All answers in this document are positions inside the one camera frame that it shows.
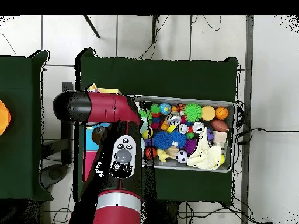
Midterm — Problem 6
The large polka dot cloth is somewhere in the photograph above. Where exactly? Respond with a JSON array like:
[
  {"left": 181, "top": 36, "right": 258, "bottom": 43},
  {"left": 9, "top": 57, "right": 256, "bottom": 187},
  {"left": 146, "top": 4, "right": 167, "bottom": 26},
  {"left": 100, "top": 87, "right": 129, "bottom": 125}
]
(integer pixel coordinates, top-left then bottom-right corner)
[{"left": 87, "top": 83, "right": 102, "bottom": 93}]

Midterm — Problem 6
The wooden box with three holes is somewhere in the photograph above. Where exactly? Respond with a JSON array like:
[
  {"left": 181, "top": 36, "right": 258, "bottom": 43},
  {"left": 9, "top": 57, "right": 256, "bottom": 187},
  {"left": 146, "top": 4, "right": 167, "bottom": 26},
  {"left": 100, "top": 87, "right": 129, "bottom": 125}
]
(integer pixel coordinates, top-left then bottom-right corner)
[{"left": 82, "top": 86, "right": 123, "bottom": 183}]

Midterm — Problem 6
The rainbow spiky caterpillar toy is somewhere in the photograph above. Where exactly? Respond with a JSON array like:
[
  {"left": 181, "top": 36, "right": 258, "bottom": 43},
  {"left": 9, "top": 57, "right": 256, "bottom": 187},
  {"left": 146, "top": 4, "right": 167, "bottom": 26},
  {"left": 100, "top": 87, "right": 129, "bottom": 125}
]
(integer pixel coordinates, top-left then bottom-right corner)
[{"left": 149, "top": 103, "right": 162, "bottom": 130}]

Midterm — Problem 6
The blue spiky ball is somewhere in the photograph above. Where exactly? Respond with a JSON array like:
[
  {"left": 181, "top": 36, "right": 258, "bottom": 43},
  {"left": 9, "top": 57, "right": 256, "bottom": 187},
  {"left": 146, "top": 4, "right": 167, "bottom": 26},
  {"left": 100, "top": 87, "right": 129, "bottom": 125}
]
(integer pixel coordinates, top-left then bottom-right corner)
[{"left": 152, "top": 129, "right": 173, "bottom": 151}]

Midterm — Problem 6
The globe print ball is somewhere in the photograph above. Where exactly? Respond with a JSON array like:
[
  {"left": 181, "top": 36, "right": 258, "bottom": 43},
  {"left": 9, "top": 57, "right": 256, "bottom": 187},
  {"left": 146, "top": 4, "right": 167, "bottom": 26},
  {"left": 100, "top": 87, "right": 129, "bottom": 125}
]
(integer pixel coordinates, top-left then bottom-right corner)
[{"left": 159, "top": 102, "right": 172, "bottom": 116}]

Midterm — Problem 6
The red orange ball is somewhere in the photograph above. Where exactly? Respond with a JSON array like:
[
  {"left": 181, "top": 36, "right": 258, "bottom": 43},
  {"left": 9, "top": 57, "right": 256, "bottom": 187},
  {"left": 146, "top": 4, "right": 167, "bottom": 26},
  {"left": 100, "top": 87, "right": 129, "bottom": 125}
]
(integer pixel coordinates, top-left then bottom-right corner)
[{"left": 145, "top": 147, "right": 158, "bottom": 160}]

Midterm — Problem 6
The green spiky ball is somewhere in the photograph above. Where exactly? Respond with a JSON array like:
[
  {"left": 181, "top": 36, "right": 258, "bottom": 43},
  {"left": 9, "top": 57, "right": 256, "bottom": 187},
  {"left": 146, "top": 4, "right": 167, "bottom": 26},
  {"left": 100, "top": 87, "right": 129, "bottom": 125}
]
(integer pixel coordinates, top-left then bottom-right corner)
[{"left": 183, "top": 103, "right": 202, "bottom": 123}]

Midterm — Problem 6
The small soccer ball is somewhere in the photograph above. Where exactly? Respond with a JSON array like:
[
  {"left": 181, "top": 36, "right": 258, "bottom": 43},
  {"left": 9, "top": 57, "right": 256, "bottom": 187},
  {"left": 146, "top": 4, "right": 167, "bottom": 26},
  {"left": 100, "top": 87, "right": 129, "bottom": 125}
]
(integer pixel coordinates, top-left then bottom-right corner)
[{"left": 175, "top": 150, "right": 189, "bottom": 164}]

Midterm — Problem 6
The purple knobbly ball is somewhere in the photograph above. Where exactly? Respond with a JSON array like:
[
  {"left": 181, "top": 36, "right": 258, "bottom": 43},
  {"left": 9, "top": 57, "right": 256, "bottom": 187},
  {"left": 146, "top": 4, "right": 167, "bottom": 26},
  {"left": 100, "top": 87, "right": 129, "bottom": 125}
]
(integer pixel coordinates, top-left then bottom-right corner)
[{"left": 183, "top": 138, "right": 199, "bottom": 154}]

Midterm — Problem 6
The dark green tablecloth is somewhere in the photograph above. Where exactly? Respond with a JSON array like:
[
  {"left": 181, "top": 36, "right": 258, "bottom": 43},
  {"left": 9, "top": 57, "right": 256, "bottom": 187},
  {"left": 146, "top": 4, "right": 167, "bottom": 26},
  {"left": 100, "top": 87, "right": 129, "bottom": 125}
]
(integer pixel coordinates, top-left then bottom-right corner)
[
  {"left": 74, "top": 48, "right": 239, "bottom": 207},
  {"left": 0, "top": 50, "right": 54, "bottom": 202}
]

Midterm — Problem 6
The pale yellow knitted cloth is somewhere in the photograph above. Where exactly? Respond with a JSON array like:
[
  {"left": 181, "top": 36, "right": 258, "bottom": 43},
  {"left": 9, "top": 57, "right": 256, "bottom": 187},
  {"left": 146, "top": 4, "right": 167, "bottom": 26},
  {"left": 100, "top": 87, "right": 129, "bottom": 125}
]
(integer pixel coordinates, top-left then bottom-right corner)
[{"left": 186, "top": 127, "right": 225, "bottom": 171}]

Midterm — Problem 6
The black tripod leg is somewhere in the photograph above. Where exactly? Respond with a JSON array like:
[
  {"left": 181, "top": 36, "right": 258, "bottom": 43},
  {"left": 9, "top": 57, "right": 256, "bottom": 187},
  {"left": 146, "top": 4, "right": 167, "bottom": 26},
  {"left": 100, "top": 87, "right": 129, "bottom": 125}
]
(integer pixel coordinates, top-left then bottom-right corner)
[
  {"left": 151, "top": 15, "right": 158, "bottom": 44},
  {"left": 82, "top": 15, "right": 100, "bottom": 39}
]

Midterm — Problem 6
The grey plastic foot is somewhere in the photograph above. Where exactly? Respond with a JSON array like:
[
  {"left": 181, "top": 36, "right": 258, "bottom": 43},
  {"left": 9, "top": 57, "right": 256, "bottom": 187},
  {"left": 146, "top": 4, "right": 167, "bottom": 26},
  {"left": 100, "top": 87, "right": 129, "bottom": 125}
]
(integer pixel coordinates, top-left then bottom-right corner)
[{"left": 39, "top": 164, "right": 69, "bottom": 190}]

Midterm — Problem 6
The orange plastic object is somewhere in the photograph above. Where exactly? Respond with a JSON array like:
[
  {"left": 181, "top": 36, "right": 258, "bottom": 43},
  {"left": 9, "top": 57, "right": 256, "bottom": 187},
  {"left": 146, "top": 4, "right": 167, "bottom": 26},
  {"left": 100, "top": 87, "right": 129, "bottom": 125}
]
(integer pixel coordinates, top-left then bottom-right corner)
[{"left": 0, "top": 100, "right": 12, "bottom": 137}]

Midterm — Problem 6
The wire mesh bin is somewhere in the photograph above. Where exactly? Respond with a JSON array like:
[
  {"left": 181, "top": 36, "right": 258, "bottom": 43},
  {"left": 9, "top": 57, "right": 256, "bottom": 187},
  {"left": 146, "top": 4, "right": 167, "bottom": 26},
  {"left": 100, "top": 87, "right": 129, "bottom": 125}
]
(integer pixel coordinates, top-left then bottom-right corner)
[{"left": 130, "top": 94, "right": 237, "bottom": 173}]

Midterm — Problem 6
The black cable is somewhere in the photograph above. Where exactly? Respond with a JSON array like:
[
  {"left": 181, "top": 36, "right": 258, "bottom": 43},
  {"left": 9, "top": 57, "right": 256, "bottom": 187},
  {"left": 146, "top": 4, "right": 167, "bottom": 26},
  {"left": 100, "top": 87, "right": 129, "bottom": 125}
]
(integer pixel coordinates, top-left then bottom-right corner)
[{"left": 235, "top": 127, "right": 299, "bottom": 145}]

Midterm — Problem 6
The grey floor cable cover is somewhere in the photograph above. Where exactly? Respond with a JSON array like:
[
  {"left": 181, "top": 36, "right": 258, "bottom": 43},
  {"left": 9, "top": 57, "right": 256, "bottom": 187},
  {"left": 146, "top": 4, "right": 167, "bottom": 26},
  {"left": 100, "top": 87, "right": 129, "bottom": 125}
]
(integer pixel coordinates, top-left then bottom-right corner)
[{"left": 240, "top": 15, "right": 255, "bottom": 224}]

